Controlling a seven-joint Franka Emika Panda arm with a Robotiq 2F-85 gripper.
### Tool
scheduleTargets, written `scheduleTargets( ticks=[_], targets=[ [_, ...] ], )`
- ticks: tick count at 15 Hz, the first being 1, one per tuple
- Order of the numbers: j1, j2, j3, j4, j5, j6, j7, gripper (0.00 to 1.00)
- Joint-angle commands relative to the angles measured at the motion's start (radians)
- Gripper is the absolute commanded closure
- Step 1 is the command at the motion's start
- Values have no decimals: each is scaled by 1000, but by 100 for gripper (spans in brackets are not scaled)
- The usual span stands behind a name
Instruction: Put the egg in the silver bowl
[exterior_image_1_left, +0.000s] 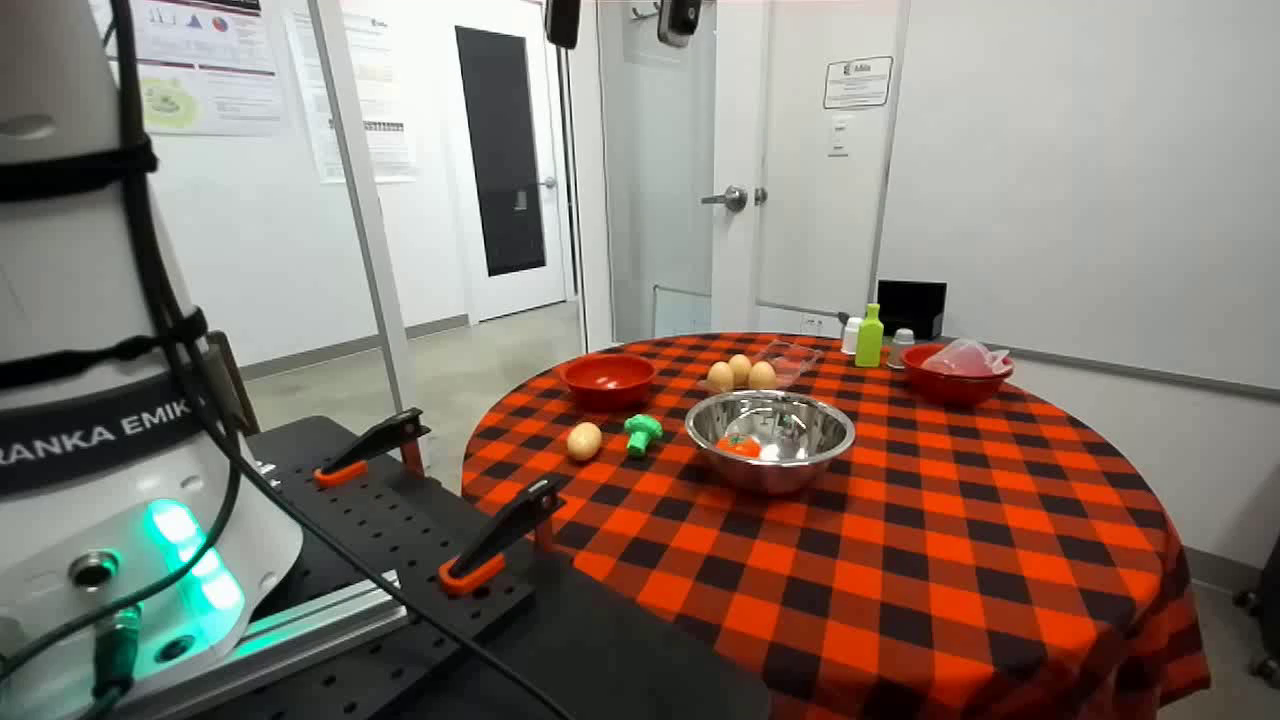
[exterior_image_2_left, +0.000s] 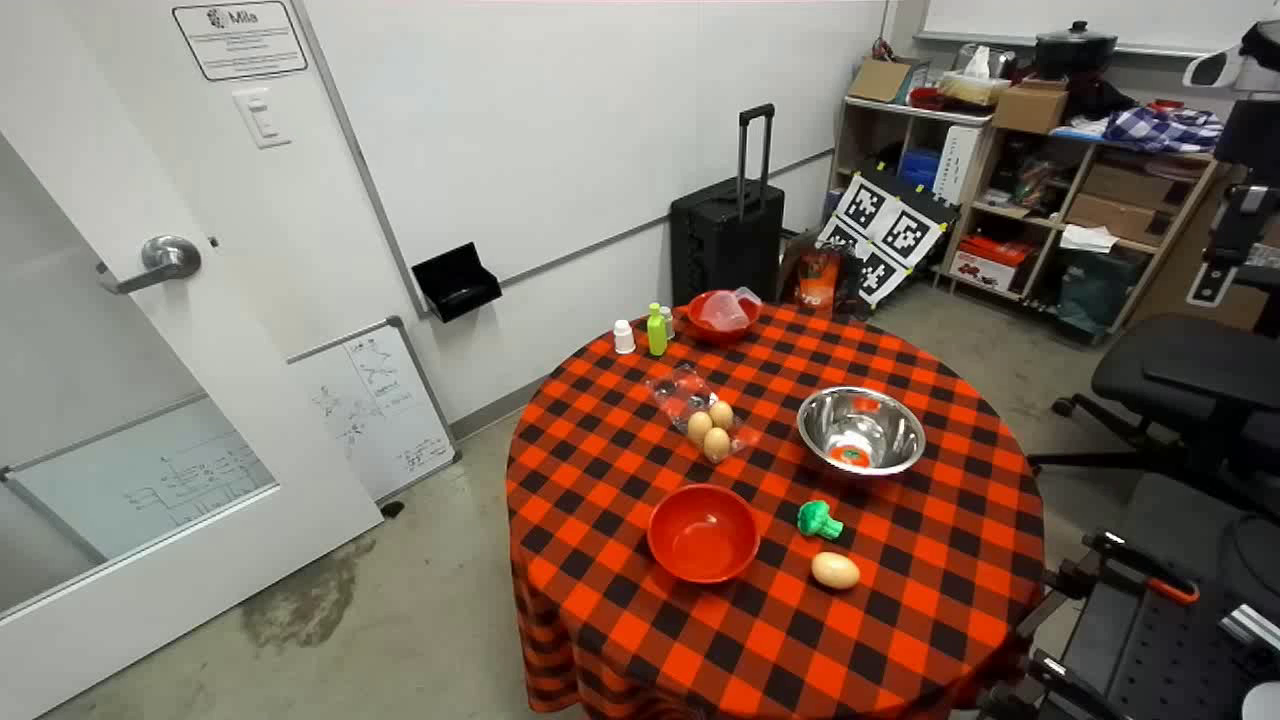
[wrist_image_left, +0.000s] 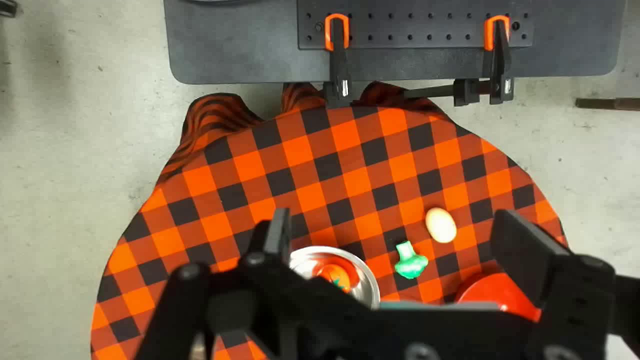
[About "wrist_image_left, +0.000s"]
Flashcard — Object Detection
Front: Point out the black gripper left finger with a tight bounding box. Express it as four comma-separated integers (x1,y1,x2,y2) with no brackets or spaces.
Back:
262,206,293,270

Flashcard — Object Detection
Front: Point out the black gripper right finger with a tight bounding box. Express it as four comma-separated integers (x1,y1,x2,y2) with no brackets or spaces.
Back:
490,208,575,316

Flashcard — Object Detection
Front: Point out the cream egg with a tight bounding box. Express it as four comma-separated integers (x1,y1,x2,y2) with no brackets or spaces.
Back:
423,206,459,245

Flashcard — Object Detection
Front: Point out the empty red plastic bowl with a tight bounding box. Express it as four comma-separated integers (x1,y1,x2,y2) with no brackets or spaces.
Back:
453,270,543,324

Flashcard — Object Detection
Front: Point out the silver metal bowl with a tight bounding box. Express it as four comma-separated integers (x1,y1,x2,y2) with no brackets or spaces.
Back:
285,245,382,310

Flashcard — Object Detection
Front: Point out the orange black checked tablecloth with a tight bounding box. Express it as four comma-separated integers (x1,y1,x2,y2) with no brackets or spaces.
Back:
88,80,568,360

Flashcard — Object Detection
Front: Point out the green broccoli toy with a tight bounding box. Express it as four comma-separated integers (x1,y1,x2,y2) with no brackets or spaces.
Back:
392,241,429,283

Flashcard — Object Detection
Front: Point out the black clamp with orange tip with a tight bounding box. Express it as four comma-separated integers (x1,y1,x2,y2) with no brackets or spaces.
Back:
322,12,353,110
402,15,515,109

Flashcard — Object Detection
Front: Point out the dark grey mounting platform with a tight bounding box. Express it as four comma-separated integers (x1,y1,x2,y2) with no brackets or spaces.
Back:
162,0,618,87

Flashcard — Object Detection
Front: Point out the black perforated plate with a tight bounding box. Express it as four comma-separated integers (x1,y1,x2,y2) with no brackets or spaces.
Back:
296,0,535,50

